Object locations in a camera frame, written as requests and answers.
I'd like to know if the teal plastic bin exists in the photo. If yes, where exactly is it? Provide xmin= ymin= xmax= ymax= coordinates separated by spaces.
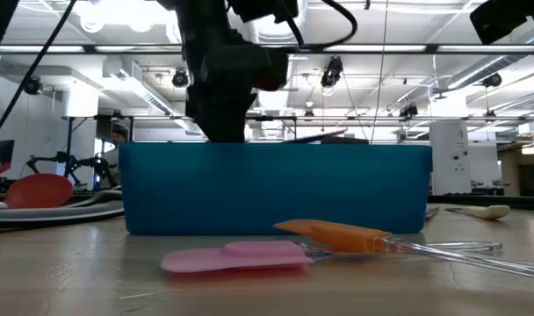
xmin=119 ymin=142 xmax=434 ymax=236

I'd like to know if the person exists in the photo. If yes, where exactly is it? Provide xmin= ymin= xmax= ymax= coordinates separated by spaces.
xmin=103 ymin=129 xmax=128 ymax=185

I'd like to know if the grey spoon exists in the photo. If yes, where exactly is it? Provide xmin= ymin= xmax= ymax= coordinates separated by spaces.
xmin=0 ymin=188 xmax=124 ymax=223

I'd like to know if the black camera cable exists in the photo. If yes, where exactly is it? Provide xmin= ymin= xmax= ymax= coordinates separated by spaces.
xmin=288 ymin=0 xmax=359 ymax=50

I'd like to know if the white pillar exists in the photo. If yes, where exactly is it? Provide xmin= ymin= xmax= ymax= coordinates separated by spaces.
xmin=429 ymin=119 xmax=473 ymax=197

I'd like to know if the cream handled knife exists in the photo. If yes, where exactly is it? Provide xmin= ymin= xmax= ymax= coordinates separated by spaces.
xmin=444 ymin=204 xmax=512 ymax=220

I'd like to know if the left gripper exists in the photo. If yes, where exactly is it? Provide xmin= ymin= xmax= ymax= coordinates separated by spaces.
xmin=178 ymin=8 xmax=291 ymax=144

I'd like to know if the orange spatula clear handle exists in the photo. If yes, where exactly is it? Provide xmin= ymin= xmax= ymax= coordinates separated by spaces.
xmin=273 ymin=219 xmax=534 ymax=282

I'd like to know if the red spoon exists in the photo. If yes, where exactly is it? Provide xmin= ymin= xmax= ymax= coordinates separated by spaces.
xmin=4 ymin=172 xmax=74 ymax=210

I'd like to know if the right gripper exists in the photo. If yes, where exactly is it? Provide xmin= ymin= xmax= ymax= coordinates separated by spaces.
xmin=468 ymin=0 xmax=534 ymax=46

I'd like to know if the black ceiling spotlight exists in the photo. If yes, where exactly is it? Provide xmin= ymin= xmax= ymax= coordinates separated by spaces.
xmin=398 ymin=104 xmax=420 ymax=120
xmin=481 ymin=72 xmax=503 ymax=89
xmin=23 ymin=75 xmax=44 ymax=97
xmin=320 ymin=55 xmax=344 ymax=89
xmin=171 ymin=68 xmax=191 ymax=89

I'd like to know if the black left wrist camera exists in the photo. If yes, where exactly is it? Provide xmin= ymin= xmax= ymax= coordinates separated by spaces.
xmin=227 ymin=0 xmax=299 ymax=24

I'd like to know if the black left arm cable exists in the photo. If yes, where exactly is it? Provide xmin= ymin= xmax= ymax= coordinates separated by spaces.
xmin=0 ymin=0 xmax=78 ymax=146

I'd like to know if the pink spatula clear handle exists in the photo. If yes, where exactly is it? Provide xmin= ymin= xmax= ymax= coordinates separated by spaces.
xmin=159 ymin=240 xmax=504 ymax=275

